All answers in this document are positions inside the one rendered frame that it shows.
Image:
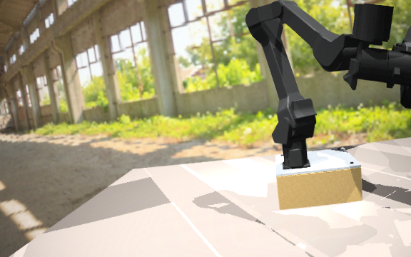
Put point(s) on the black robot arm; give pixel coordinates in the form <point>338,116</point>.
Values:
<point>296,115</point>

